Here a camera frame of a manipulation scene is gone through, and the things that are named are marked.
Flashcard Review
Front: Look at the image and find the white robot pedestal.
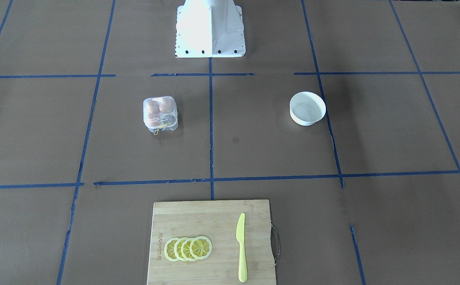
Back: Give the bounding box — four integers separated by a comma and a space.
175, 0, 246, 58

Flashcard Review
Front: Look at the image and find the yellow rubber band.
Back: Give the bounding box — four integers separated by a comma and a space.
152, 124, 172, 137

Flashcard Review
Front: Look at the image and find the clear plastic egg box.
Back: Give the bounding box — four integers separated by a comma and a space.
143, 96, 178, 132

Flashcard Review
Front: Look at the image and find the wooden cutting board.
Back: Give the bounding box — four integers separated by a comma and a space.
146, 199, 277, 285

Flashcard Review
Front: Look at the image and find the brown egg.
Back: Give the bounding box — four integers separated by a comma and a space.
146, 100, 160, 114
159, 97, 175, 114
146, 113, 161, 128

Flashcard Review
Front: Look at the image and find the white ceramic bowl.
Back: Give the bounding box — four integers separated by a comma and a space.
289, 91, 327, 126

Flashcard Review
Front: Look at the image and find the yellow plastic knife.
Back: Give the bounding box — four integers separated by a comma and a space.
236, 213, 248, 283

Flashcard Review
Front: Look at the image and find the lemon slice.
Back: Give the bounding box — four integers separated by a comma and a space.
190, 236, 213, 260
174, 237, 187, 261
181, 238, 197, 262
163, 237, 179, 262

